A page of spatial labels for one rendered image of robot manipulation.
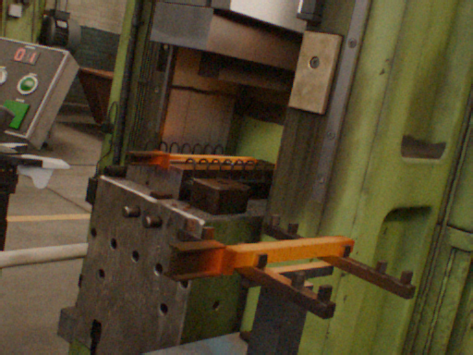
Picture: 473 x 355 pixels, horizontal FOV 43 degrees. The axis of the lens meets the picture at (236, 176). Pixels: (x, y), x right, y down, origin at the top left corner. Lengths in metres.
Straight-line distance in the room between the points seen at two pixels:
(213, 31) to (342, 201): 0.48
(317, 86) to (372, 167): 0.22
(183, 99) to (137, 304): 0.60
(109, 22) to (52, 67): 9.02
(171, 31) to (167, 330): 0.70
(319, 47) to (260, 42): 0.23
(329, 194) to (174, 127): 0.58
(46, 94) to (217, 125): 0.51
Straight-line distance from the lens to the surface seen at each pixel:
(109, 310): 1.55
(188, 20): 1.44
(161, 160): 1.44
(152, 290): 1.42
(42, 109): 1.70
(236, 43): 1.45
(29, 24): 6.41
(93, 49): 10.63
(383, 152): 1.29
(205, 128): 1.81
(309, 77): 1.34
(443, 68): 1.61
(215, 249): 0.81
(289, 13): 1.52
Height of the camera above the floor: 1.24
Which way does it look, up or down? 10 degrees down
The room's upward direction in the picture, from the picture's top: 12 degrees clockwise
